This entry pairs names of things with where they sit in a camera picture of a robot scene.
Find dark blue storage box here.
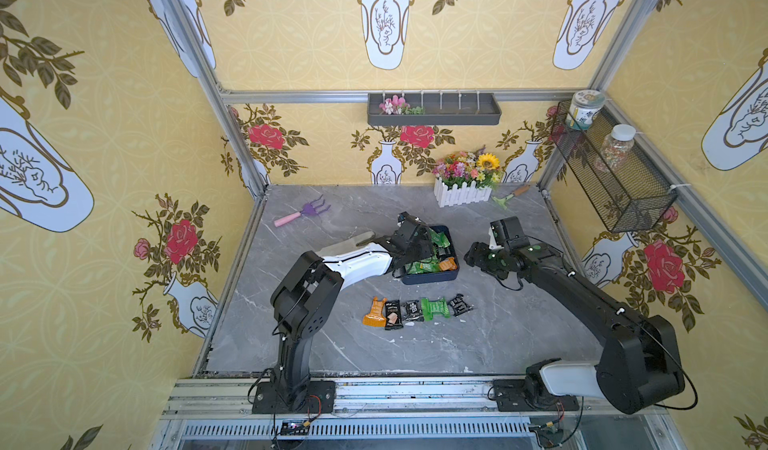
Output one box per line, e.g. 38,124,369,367
395,225,460,285

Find green cookie packet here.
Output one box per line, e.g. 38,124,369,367
420,298,451,321

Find black cookie packet with picture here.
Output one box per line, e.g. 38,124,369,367
384,300,403,331

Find orange cookie packet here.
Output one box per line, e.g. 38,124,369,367
362,297,387,328

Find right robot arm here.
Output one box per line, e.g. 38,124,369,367
464,217,693,415

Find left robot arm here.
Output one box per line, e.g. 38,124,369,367
248,212,434,414

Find orange packet in box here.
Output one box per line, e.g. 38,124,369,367
438,257,458,272

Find green toy shovel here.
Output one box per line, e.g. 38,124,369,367
492,184,530,209

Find white green garden glove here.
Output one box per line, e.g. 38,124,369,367
316,231,376,258

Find flowers in white fence planter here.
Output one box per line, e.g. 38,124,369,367
432,150,503,208

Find pink purple toy rake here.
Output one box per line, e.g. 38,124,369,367
273,196,331,228

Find pink flowers on shelf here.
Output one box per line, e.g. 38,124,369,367
379,95,425,115

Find clear jar white lid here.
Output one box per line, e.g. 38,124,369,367
595,124,636,172

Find patterned jar white lid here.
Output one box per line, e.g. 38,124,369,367
565,90,606,131

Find small circuit board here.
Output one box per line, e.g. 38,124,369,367
279,420,311,437

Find black wire mesh basket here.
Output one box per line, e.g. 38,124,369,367
551,101,677,233

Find grey wall shelf tray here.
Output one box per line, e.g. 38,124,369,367
367,90,502,127

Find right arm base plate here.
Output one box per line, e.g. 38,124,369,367
487,378,580,412

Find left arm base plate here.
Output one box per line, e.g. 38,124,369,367
248,380,336,417

